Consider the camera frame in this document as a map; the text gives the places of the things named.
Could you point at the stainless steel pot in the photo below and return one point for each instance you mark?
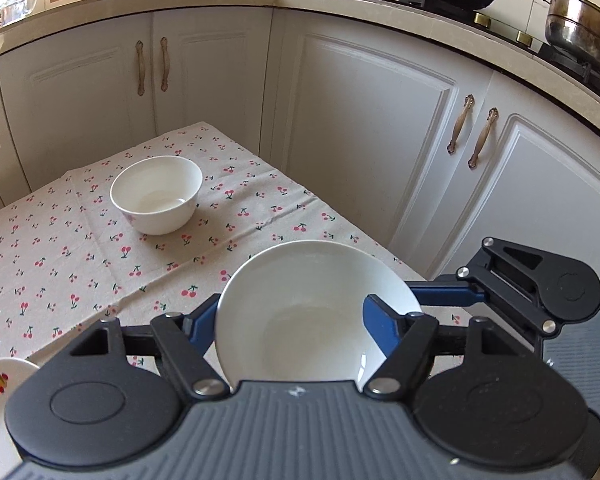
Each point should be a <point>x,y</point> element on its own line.
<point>585,30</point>

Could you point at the white bowl with pink flowers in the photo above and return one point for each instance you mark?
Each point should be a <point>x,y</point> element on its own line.
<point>300,320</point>
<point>155,220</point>

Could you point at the white cabinet door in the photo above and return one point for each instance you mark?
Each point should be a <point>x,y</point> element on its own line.
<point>215,75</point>
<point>360,135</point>
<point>70,110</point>
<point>545,185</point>

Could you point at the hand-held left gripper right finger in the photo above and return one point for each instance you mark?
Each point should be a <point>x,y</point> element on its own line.
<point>382,325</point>

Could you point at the cherry print tablecloth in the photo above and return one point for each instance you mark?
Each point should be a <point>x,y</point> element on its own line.
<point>55,260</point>

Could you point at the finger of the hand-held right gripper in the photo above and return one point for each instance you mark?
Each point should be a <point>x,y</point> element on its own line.
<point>445,292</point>

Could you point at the black gas stove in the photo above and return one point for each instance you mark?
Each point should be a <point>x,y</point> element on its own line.
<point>510,22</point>

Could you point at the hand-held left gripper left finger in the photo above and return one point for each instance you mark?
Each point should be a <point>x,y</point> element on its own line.
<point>202,325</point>

